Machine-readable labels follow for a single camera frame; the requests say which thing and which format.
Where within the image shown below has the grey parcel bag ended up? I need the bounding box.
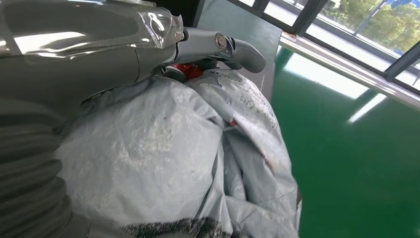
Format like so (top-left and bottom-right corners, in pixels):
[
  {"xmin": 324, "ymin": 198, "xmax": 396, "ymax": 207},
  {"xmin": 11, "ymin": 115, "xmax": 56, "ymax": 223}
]
[{"xmin": 54, "ymin": 64, "xmax": 303, "ymax": 238}]

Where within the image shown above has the green conveyor belt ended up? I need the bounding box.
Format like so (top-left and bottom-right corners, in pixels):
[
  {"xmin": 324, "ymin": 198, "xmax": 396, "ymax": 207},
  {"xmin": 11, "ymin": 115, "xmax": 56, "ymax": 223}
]
[{"xmin": 270, "ymin": 46, "xmax": 420, "ymax": 238}]

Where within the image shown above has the dark window frame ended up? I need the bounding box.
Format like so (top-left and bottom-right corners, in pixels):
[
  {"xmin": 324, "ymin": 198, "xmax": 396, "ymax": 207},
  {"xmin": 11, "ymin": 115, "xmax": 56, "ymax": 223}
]
[{"xmin": 226, "ymin": 0, "xmax": 420, "ymax": 96}]

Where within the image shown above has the aluminium conveyor rail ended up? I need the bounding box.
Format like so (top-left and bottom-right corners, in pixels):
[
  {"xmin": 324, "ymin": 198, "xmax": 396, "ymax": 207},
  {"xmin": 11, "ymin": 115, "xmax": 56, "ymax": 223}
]
[{"xmin": 278, "ymin": 32, "xmax": 420, "ymax": 111}]

